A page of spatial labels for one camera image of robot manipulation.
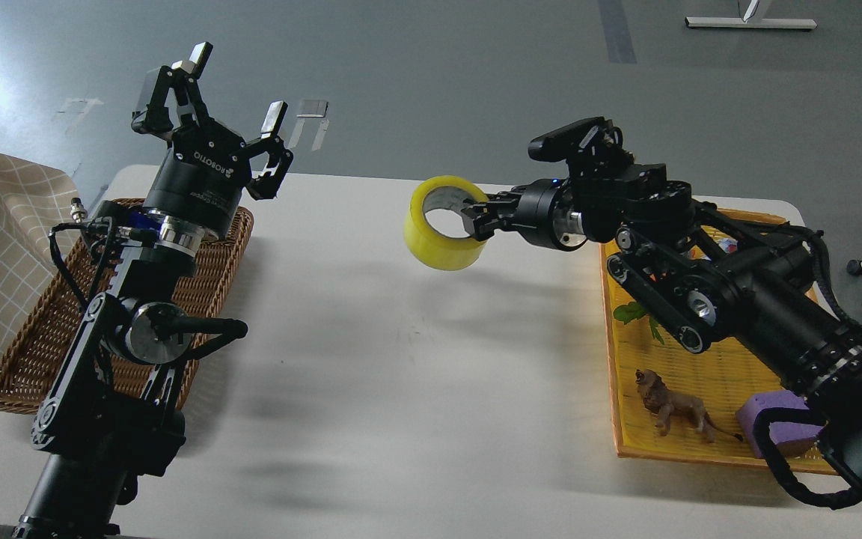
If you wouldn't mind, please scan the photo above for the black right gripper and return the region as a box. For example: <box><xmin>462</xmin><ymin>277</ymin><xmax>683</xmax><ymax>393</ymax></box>
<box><xmin>459</xmin><ymin>183</ymin><xmax>585</xmax><ymax>252</ymax></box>

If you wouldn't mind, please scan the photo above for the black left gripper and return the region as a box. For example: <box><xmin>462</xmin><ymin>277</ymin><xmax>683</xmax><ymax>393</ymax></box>
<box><xmin>131</xmin><ymin>41</ymin><xmax>293</xmax><ymax>233</ymax></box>

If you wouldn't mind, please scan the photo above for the yellow tape roll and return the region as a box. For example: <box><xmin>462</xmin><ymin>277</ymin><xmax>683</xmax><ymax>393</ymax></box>
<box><xmin>403</xmin><ymin>175</ymin><xmax>488</xmax><ymax>272</ymax></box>

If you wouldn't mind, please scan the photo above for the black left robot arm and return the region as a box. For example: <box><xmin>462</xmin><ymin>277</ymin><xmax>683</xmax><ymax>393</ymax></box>
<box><xmin>13</xmin><ymin>42</ymin><xmax>293</xmax><ymax>538</ymax></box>

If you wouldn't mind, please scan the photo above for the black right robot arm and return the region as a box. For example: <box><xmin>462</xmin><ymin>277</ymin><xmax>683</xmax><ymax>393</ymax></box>
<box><xmin>457</xmin><ymin>117</ymin><xmax>862</xmax><ymax>509</ymax></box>

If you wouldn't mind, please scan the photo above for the orange toy carrot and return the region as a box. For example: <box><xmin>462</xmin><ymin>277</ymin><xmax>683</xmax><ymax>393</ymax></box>
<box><xmin>611</xmin><ymin>301</ymin><xmax>666</xmax><ymax>344</ymax></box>

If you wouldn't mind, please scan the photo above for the small drink can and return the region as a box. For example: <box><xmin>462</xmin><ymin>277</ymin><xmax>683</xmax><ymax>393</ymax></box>
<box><xmin>716</xmin><ymin>237</ymin><xmax>739</xmax><ymax>255</ymax></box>

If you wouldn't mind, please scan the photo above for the brown toy lion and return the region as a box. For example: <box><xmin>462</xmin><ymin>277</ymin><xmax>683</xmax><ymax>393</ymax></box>
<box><xmin>634</xmin><ymin>369</ymin><xmax>745</xmax><ymax>443</ymax></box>

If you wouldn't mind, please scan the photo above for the yellow plastic basket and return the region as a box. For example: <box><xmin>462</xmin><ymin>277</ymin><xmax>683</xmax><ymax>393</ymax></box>
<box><xmin>600</xmin><ymin>208</ymin><xmax>843</xmax><ymax>475</ymax></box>

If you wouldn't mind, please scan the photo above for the brown wicker basket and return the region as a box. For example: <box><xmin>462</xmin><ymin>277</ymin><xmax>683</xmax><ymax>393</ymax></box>
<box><xmin>0</xmin><ymin>206</ymin><xmax>254</xmax><ymax>414</ymax></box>

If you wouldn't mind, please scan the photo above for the white stand base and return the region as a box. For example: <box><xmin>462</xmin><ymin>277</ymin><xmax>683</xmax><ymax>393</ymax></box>
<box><xmin>684</xmin><ymin>1</ymin><xmax>819</xmax><ymax>31</ymax></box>

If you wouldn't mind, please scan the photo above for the purple foam block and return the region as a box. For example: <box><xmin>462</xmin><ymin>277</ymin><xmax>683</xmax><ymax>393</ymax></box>
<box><xmin>735</xmin><ymin>389</ymin><xmax>823</xmax><ymax>458</ymax></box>

